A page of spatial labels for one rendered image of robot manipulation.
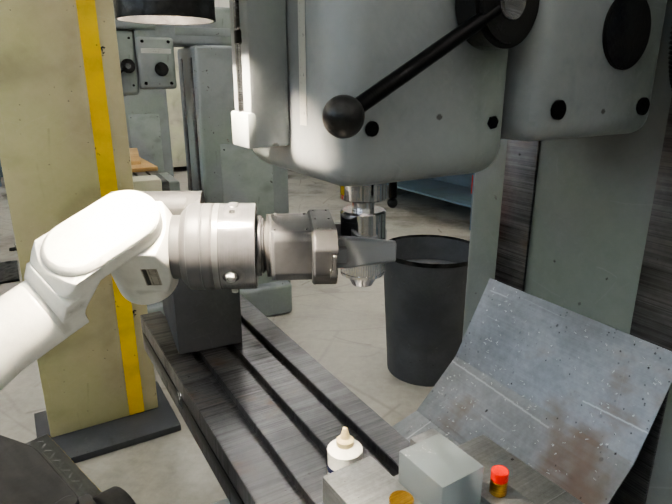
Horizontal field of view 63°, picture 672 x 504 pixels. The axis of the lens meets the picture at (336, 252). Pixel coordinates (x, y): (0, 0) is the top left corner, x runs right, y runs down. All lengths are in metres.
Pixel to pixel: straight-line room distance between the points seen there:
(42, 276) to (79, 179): 1.69
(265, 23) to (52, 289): 0.29
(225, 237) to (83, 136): 1.70
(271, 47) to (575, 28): 0.27
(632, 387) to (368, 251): 0.42
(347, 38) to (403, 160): 0.11
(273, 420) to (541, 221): 0.50
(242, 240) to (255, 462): 0.35
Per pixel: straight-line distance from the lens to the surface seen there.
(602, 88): 0.61
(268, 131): 0.49
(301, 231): 0.53
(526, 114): 0.54
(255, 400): 0.91
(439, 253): 2.88
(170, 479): 2.26
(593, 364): 0.85
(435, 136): 0.48
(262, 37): 0.48
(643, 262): 0.80
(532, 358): 0.89
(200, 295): 1.02
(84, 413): 2.54
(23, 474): 1.47
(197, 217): 0.55
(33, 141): 2.19
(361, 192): 0.54
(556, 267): 0.88
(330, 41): 0.44
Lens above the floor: 1.40
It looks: 18 degrees down
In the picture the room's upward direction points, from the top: straight up
